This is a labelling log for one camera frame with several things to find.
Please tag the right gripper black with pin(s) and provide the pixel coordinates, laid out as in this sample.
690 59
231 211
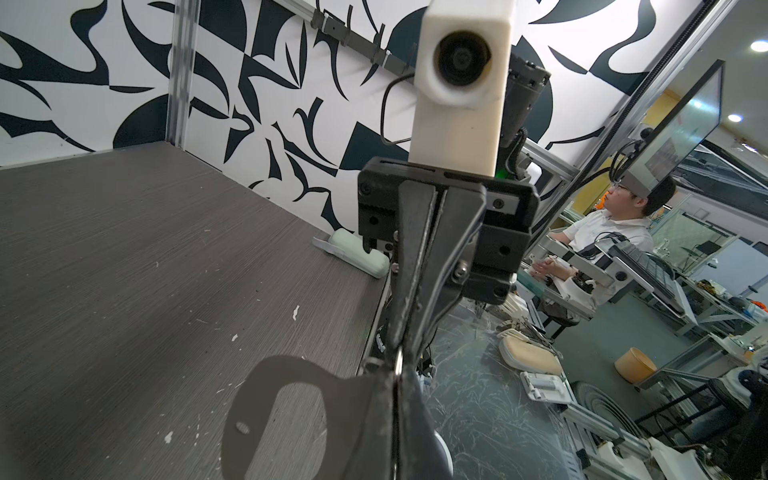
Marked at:
455 233

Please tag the pale green case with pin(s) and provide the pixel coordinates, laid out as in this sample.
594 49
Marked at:
348 247

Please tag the tan round stool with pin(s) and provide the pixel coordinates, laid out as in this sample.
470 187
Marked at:
634 366

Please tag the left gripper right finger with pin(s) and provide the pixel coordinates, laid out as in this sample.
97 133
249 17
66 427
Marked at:
419 453

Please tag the seated person white shirt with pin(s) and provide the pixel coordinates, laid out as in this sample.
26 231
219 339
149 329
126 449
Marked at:
625 216

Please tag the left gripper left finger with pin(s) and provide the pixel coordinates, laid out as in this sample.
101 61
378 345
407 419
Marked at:
369 429

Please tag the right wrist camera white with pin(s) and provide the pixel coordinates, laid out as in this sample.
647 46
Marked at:
460 78

